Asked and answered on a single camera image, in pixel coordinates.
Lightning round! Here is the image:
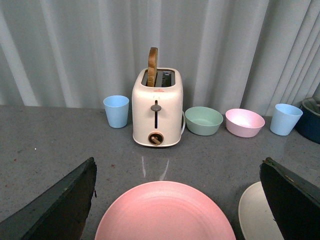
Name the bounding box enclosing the pink plate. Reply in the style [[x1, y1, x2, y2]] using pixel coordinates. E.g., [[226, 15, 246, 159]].
[[95, 181, 236, 240]]

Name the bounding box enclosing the white plate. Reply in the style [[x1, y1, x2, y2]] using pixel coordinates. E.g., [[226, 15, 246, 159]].
[[238, 181, 284, 240]]

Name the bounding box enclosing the cream white toaster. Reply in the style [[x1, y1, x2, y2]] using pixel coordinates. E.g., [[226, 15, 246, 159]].
[[131, 67, 186, 148]]

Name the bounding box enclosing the green bowl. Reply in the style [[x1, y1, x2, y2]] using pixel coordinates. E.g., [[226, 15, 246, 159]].
[[185, 106, 224, 136]]

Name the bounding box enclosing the light blue left cup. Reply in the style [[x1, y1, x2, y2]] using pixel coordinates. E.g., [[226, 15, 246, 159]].
[[103, 95, 130, 129]]

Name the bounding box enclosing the light blue cup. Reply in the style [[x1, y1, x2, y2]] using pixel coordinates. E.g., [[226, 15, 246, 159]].
[[270, 103, 303, 136], [103, 95, 130, 129]]

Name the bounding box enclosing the brown bread slice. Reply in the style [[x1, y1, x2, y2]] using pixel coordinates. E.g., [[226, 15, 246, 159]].
[[147, 47, 158, 87]]

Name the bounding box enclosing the pink bowl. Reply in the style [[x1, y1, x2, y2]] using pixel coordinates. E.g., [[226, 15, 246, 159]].
[[225, 108, 265, 138]]

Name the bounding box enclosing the light blue right cup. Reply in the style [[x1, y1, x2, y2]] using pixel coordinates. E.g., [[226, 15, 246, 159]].
[[270, 103, 303, 136]]

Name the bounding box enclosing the dark blue saucepan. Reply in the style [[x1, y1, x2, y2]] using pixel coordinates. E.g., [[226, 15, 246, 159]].
[[295, 104, 320, 144]]

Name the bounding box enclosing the glass pot lid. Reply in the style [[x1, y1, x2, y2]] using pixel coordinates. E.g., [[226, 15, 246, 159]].
[[301, 97, 320, 116]]

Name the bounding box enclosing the white toaster power cord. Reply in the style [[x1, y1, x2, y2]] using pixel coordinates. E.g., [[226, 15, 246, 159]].
[[180, 109, 187, 139]]

